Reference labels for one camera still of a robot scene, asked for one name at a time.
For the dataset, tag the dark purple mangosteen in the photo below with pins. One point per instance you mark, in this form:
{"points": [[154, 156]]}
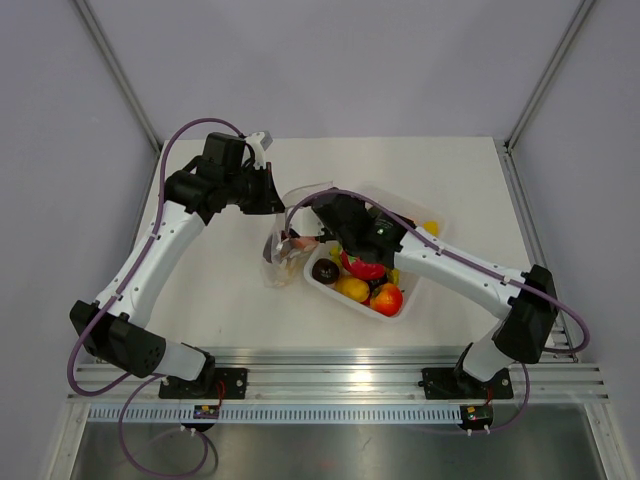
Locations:
{"points": [[325, 271]]}

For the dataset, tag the pink dragon fruit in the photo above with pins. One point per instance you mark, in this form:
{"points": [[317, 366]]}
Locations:
{"points": [[361, 269]]}

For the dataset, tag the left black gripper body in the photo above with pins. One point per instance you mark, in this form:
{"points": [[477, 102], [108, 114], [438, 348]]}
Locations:
{"points": [[246, 189]]}

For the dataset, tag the clear zip top bag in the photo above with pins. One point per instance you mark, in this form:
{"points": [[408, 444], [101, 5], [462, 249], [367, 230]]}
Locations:
{"points": [[278, 271]]}

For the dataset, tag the left aluminium frame post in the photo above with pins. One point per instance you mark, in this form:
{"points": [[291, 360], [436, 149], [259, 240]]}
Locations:
{"points": [[99, 38]]}

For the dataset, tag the orange peach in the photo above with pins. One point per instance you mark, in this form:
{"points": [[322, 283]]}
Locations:
{"points": [[304, 243]]}

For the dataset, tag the aluminium frame post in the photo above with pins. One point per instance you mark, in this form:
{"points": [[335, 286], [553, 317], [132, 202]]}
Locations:
{"points": [[551, 69], [99, 38]]}

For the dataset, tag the white slotted cable duct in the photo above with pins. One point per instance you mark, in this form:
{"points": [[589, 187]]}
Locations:
{"points": [[284, 414]]}

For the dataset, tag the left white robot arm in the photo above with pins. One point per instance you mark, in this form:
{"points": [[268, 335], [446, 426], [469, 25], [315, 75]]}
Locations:
{"points": [[113, 327]]}

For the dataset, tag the red orange persimmon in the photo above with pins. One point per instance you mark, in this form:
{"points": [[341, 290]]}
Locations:
{"points": [[387, 300]]}

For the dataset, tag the white plastic basket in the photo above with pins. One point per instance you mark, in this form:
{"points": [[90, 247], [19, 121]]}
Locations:
{"points": [[414, 287]]}

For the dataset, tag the black mount plate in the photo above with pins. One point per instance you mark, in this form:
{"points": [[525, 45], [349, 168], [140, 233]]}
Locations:
{"points": [[230, 383], [443, 383]]}

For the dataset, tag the right aluminium frame post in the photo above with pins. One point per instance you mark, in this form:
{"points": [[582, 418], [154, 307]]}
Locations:
{"points": [[551, 69]]}

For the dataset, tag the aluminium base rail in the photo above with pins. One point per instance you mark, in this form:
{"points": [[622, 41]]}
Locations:
{"points": [[392, 375]]}

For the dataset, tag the right black mount plate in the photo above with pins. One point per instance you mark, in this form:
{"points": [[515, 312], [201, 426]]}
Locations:
{"points": [[443, 383]]}

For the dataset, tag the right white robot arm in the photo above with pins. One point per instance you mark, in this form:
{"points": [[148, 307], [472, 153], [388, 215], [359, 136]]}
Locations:
{"points": [[522, 303]]}

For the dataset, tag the left black mount plate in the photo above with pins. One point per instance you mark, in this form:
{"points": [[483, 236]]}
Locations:
{"points": [[230, 383]]}

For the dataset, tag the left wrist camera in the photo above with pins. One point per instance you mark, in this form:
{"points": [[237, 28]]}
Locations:
{"points": [[258, 143]]}

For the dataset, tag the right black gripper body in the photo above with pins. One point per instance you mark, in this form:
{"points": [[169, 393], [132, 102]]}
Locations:
{"points": [[346, 244]]}

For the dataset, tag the yellow lemon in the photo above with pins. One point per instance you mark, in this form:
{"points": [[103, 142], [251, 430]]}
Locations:
{"points": [[353, 288]]}

